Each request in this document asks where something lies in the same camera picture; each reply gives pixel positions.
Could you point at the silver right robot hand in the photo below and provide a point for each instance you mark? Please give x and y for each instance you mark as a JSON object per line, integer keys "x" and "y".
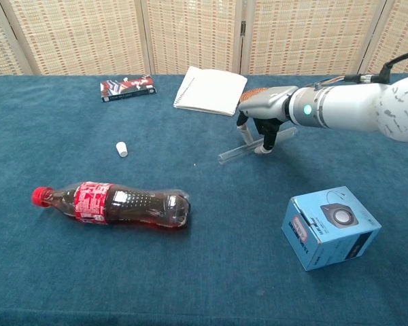
{"x": 268, "y": 102}

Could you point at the clear glass test tube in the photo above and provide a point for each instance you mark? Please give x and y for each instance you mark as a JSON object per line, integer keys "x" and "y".
{"x": 234, "y": 154}

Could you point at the small white cap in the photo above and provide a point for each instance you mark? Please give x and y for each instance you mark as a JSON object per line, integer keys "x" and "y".
{"x": 121, "y": 149}

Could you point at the round woven rattan coaster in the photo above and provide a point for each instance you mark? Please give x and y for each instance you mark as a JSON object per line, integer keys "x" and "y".
{"x": 253, "y": 93}

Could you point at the white spiral notebook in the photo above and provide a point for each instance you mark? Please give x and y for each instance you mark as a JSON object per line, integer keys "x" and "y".
{"x": 211, "y": 90}

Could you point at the black screen hinge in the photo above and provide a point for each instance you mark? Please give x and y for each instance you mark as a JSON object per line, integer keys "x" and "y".
{"x": 243, "y": 29}

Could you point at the bamboo folding screen panel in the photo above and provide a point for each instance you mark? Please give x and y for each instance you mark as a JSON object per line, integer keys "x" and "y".
{"x": 0, "y": 44}
{"x": 78, "y": 34}
{"x": 401, "y": 30}
{"x": 313, "y": 34}
{"x": 194, "y": 34}

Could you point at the red black card box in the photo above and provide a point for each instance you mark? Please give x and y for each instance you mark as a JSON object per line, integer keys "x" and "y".
{"x": 127, "y": 88}

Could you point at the light blue speaker box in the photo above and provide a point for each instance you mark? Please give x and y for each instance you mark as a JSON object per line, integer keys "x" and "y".
{"x": 330, "y": 231}

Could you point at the cola bottle red cap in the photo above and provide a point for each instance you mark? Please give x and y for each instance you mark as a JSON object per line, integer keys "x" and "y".
{"x": 129, "y": 205}

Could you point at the dark blue table cloth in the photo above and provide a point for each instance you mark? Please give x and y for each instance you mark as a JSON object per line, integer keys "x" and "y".
{"x": 190, "y": 271}

